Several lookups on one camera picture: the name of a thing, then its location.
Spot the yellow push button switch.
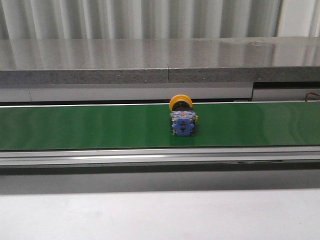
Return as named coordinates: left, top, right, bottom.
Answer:
left=169, top=94, right=199, bottom=137

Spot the green conveyor belt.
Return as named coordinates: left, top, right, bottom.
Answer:
left=0, top=102, right=320, bottom=151

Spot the grey stone countertop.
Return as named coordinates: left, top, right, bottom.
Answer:
left=0, top=37, right=320, bottom=86

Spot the white pleated curtain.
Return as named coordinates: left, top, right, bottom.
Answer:
left=0, top=0, right=320, bottom=40

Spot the red black wire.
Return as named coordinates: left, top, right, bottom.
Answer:
left=304, top=91, right=320, bottom=103

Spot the aluminium conveyor frame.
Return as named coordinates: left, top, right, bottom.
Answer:
left=0, top=104, right=320, bottom=175

